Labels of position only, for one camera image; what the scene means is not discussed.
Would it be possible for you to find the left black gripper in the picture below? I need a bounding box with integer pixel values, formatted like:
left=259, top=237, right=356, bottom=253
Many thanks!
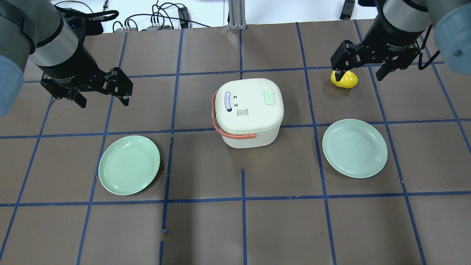
left=40, top=67, right=133, bottom=108

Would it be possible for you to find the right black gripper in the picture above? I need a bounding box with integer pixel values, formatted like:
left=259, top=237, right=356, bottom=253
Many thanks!
left=331, top=40, right=420, bottom=85

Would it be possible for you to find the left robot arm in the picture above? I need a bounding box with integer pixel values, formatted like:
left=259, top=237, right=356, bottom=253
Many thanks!
left=0, top=0, right=133, bottom=116

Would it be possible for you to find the white rice cooker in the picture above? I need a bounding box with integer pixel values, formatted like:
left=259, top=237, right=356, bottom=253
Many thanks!
left=215, top=78, right=284, bottom=149

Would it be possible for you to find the yellow lemon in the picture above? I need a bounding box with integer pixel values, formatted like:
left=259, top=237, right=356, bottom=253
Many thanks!
left=331, top=70, right=359, bottom=89

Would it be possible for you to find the right green plate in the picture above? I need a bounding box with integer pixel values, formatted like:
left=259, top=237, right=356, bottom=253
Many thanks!
left=322, top=119, right=388, bottom=179

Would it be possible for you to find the green plate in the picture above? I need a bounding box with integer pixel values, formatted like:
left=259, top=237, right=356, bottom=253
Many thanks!
left=322, top=119, right=388, bottom=179
left=98, top=135, right=160, bottom=196

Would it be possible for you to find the left green plate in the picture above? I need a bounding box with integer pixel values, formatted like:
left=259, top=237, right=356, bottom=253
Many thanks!
left=98, top=135, right=160, bottom=196

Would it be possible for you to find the black power adapter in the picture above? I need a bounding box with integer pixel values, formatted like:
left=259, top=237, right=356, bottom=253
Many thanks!
left=178, top=7, right=190, bottom=29

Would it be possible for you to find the brown paper table mat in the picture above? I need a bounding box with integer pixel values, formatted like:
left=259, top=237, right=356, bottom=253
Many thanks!
left=1, top=20, right=470, bottom=265

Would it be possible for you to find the orange rice cooker handle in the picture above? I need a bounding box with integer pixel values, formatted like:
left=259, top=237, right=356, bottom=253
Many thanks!
left=211, top=92, right=256, bottom=140

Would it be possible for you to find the aluminium frame post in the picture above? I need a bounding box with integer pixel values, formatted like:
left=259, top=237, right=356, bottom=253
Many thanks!
left=228, top=0, right=247, bottom=30

